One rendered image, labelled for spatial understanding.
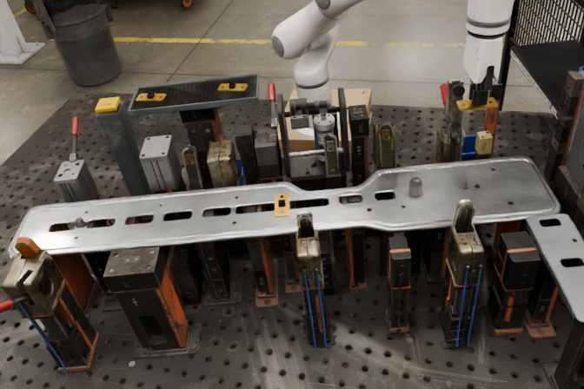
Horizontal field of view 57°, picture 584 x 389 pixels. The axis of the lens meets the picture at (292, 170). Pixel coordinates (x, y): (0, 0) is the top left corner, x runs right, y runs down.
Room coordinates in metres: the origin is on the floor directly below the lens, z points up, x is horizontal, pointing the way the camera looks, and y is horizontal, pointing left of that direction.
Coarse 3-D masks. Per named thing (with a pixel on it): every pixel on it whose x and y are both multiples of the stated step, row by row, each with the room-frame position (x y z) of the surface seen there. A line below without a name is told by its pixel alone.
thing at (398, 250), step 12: (396, 240) 0.85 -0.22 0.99; (396, 252) 0.81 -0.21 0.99; (408, 252) 0.81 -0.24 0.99; (396, 264) 0.79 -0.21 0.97; (408, 264) 0.79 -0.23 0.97; (396, 276) 0.79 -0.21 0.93; (408, 276) 0.79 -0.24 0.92; (396, 288) 0.79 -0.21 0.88; (396, 300) 0.80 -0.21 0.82; (384, 312) 0.86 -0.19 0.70; (396, 312) 0.80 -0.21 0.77; (396, 324) 0.80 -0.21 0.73
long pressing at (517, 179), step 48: (192, 192) 1.11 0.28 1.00; (240, 192) 1.09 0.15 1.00; (288, 192) 1.06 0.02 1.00; (336, 192) 1.03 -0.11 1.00; (384, 192) 1.01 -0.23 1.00; (432, 192) 0.98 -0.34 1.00; (480, 192) 0.96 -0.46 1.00; (528, 192) 0.93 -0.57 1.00; (48, 240) 1.01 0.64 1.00; (96, 240) 0.98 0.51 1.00; (144, 240) 0.96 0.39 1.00; (192, 240) 0.94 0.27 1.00
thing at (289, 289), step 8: (288, 240) 1.00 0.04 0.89; (288, 248) 1.00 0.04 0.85; (288, 256) 1.00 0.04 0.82; (288, 264) 1.00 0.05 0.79; (296, 264) 1.00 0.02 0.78; (288, 272) 1.00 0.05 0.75; (296, 272) 1.00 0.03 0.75; (288, 280) 1.00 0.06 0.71; (296, 280) 1.00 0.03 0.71; (288, 288) 0.98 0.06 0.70; (296, 288) 0.98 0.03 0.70
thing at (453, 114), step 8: (448, 80) 1.15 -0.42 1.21; (456, 80) 1.15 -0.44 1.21; (448, 88) 1.14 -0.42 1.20; (456, 88) 1.11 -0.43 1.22; (448, 96) 1.13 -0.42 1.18; (456, 96) 1.14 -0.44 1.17; (448, 104) 1.13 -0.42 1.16; (456, 104) 1.13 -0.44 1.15; (448, 112) 1.12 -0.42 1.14; (456, 112) 1.13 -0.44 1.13; (448, 120) 1.12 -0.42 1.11; (456, 120) 1.13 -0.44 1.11; (448, 128) 1.12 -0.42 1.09; (456, 128) 1.13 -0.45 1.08; (448, 136) 1.11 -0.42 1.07
